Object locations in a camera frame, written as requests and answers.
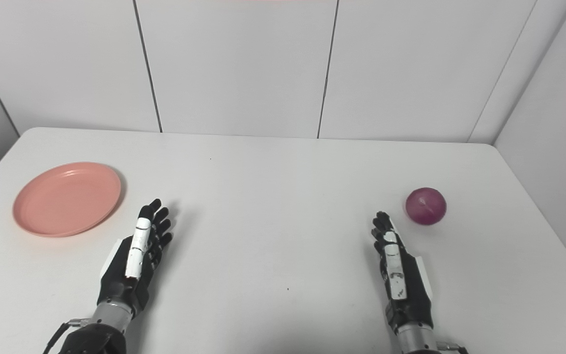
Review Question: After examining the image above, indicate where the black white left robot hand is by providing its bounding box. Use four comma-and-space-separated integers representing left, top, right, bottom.
97, 199, 173, 318

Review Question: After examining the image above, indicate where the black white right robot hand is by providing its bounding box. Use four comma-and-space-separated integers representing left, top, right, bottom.
371, 211, 434, 336

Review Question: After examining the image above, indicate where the purple red onion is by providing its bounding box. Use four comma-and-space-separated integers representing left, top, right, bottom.
405, 187, 448, 226

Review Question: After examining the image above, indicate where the pink round plate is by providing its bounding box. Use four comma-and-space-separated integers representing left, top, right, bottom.
12, 162, 122, 238

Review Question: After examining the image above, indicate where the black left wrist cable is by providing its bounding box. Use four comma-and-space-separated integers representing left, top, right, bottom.
42, 319, 90, 354

